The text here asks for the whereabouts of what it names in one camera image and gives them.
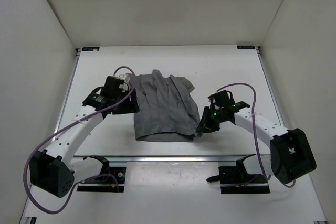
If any grey pleated skirt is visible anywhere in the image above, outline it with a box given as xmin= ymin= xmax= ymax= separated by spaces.
xmin=130 ymin=70 xmax=200 ymax=143

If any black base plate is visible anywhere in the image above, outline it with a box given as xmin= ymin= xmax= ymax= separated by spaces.
xmin=77 ymin=163 xmax=127 ymax=193
xmin=218 ymin=166 xmax=270 ymax=195

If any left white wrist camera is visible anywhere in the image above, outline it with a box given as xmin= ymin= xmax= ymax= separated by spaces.
xmin=117 ymin=73 xmax=130 ymax=92

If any right blue table sticker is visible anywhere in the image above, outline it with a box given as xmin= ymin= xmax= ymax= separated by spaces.
xmin=237 ymin=45 xmax=255 ymax=50

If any blue table sticker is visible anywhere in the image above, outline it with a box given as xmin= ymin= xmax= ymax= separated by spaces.
xmin=237 ymin=45 xmax=255 ymax=50
xmin=81 ymin=47 xmax=100 ymax=51

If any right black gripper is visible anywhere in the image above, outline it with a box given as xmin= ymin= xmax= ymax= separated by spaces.
xmin=196 ymin=106 xmax=225 ymax=134

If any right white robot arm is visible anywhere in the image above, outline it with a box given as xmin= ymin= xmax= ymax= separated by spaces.
xmin=196 ymin=90 xmax=317 ymax=184

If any left blue table sticker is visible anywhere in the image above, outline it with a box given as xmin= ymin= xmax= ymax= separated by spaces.
xmin=81 ymin=47 xmax=100 ymax=51

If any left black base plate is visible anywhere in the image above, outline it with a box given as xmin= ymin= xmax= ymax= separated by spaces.
xmin=77 ymin=163 xmax=127 ymax=193

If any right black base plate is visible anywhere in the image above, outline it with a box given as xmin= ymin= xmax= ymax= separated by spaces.
xmin=218 ymin=166 xmax=270 ymax=195

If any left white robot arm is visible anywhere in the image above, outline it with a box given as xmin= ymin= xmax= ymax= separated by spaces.
xmin=29 ymin=73 xmax=139 ymax=198

